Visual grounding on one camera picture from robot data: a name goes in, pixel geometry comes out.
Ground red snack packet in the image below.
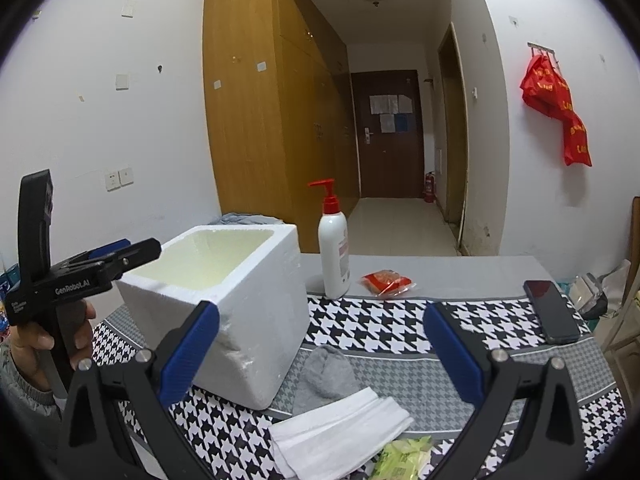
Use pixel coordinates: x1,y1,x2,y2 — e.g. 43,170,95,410
360,270,416,298

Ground dark brown entrance door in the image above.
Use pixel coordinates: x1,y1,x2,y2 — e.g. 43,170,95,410
350,70,424,198

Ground red fire extinguisher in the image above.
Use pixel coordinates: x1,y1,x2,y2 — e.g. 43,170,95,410
423,171,436,203

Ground white pump lotion bottle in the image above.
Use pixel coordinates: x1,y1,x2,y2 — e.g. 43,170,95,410
308,179,350,299

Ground green wet wipes pack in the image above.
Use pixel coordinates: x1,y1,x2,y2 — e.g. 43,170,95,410
370,436,433,480

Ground white towel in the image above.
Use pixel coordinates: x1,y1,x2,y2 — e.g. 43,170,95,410
270,388,413,479

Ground red hanging plastic bag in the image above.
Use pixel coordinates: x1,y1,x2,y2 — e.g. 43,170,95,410
520,51,592,167

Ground left grey sleeve forearm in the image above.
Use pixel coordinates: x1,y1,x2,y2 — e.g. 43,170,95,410
1,341,62,463

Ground white styrofoam box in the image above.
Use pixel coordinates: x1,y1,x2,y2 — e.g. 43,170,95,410
116,224,310,411

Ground wooden side door frame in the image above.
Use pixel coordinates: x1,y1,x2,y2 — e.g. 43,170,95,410
438,25,468,226

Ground wall hook rack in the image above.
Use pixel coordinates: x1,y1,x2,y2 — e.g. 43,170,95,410
527,41,555,58

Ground light blue crumpled cloth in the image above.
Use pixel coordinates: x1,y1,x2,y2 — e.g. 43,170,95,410
209,212,283,226

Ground white wall socket pair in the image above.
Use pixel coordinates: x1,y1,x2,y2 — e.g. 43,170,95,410
104,168,134,192

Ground wooden wardrobe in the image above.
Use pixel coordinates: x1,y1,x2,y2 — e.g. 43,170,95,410
203,0,359,252

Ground black smartphone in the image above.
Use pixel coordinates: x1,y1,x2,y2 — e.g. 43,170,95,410
523,280,580,346

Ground grey sock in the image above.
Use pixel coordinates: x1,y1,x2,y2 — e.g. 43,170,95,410
292,346,361,416

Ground person's left hand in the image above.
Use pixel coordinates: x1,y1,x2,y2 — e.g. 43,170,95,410
7,301,97,394

